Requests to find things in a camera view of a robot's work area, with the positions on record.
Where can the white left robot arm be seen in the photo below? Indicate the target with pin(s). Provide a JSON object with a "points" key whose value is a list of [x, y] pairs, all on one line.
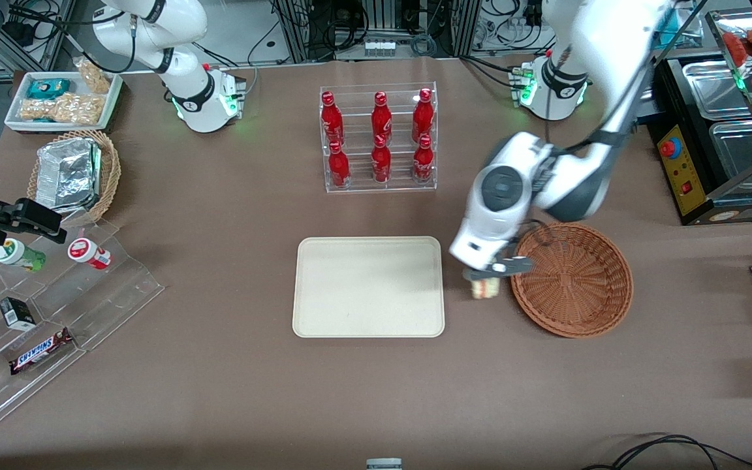
{"points": [[611, 65]]}

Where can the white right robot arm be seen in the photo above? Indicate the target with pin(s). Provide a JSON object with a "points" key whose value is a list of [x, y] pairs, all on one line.
{"points": [[187, 65]]}

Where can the round brown wicker basket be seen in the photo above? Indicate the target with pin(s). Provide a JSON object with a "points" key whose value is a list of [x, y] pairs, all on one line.
{"points": [[578, 287]]}

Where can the small black carton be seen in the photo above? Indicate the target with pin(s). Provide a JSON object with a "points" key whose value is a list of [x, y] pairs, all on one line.
{"points": [[18, 313]]}

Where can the clear acrylic stepped stand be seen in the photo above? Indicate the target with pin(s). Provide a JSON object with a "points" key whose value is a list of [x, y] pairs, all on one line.
{"points": [[108, 294]]}

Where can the cream rectangular plastic tray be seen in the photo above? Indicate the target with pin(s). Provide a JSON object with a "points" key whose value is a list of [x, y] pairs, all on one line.
{"points": [[368, 287]]}

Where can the small grey device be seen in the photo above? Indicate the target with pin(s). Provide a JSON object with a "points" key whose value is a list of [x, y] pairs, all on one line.
{"points": [[384, 464]]}

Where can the white snack tray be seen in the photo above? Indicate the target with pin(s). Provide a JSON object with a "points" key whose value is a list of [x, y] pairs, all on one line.
{"points": [[17, 124]]}

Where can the steel food pan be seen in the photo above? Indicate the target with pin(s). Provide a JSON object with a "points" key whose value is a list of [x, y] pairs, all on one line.
{"points": [[741, 147], [719, 85]]}

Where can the teal snack packet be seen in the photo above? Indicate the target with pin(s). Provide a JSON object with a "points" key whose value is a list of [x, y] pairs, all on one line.
{"points": [[48, 88]]}

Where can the green white drink cup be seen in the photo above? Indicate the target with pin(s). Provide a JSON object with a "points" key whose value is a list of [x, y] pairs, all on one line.
{"points": [[17, 254]]}

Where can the red white drink cup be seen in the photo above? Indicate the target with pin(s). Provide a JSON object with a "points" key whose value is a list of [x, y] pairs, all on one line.
{"points": [[89, 253]]}

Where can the brown chocolate bar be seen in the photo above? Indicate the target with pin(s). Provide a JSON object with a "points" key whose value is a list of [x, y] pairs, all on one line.
{"points": [[40, 352]]}

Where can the oval tan wicker basket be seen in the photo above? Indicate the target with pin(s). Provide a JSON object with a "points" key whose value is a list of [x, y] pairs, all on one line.
{"points": [[109, 176]]}

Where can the aluminium frame posts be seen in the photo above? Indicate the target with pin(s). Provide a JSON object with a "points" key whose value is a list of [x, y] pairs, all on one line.
{"points": [[291, 29]]}

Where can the triangular sandwich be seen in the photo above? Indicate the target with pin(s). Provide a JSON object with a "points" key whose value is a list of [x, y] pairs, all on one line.
{"points": [[485, 289]]}

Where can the red cola bottle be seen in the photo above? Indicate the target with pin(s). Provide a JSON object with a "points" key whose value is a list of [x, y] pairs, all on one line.
{"points": [[339, 168], [331, 121], [423, 163], [381, 164], [381, 121], [422, 117]]}

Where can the small clear peanut bag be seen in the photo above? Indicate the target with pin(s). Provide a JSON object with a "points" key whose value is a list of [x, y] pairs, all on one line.
{"points": [[94, 77]]}

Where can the clear acrylic bottle rack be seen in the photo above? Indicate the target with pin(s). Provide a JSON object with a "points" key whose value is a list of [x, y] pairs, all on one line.
{"points": [[358, 104]]}

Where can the black food warmer cabinet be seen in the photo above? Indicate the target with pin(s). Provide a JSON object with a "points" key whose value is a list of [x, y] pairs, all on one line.
{"points": [[676, 189]]}

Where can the large clear peanut bag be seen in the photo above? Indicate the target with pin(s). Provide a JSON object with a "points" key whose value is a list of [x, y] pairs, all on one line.
{"points": [[62, 109]]}

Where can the red emergency stop button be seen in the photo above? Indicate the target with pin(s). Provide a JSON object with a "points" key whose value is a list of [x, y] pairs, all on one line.
{"points": [[670, 147]]}

